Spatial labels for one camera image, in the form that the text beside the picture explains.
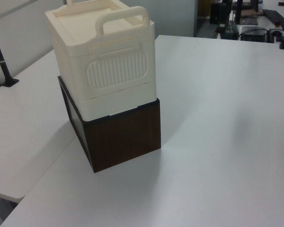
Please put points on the black monitor stand pole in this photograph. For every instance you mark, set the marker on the black monitor stand pole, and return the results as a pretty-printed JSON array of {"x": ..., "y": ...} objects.
[{"x": 239, "y": 10}]

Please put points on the black electronics box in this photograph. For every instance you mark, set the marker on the black electronics box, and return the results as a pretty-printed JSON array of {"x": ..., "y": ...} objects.
[{"x": 253, "y": 35}]

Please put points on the dark brown wooden drawer box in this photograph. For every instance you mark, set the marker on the dark brown wooden drawer box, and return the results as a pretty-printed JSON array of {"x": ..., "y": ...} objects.
[{"x": 123, "y": 137}]

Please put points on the cream plastic cabinet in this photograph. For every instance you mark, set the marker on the cream plastic cabinet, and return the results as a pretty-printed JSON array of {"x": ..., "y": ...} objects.
[{"x": 104, "y": 71}]

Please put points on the black camera pole with base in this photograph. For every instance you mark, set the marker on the black camera pole with base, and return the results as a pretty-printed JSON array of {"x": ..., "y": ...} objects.
[{"x": 2, "y": 63}]

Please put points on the black box device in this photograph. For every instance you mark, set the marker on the black box device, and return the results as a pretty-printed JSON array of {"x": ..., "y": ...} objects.
[{"x": 217, "y": 13}]

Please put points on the black flat pad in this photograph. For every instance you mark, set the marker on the black flat pad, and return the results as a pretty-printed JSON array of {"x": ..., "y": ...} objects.
[{"x": 249, "y": 21}]

